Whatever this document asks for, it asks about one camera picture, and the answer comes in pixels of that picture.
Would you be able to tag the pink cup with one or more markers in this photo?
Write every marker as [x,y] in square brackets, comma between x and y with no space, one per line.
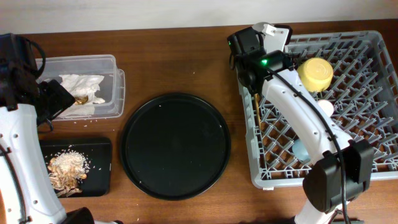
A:
[326,106]

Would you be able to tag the white napkin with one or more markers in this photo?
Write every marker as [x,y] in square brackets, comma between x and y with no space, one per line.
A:
[82,85]

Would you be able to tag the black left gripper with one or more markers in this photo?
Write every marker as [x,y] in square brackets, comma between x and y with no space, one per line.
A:
[60,97]

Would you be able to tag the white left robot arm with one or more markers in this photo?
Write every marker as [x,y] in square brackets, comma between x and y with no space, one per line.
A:
[27,193]

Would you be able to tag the yellow bowl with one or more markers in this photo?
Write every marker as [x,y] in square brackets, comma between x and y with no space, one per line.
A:
[316,74]

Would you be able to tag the brown snack wrapper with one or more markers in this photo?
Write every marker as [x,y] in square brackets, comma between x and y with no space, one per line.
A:
[81,100]

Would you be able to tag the wooden chopstick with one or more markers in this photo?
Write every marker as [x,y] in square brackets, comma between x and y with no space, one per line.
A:
[256,102]

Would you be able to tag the black rectangular tray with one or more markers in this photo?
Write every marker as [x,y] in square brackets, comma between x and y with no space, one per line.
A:
[98,152]

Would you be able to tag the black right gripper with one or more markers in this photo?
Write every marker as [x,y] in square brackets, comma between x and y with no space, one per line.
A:
[287,58]

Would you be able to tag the clear plastic bin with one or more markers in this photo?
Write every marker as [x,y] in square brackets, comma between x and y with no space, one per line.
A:
[112,87]

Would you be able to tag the round black tray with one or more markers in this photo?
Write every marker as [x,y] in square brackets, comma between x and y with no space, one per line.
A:
[174,147]

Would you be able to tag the grey plastic dishwasher rack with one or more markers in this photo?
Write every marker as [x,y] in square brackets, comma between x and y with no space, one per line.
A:
[363,92]

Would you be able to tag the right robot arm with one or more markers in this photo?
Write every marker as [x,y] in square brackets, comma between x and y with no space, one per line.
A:
[341,166]

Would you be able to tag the light blue cup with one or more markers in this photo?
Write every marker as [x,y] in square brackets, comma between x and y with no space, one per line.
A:
[299,150]

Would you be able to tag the food scraps and rice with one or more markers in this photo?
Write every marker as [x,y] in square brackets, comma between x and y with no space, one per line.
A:
[67,171]

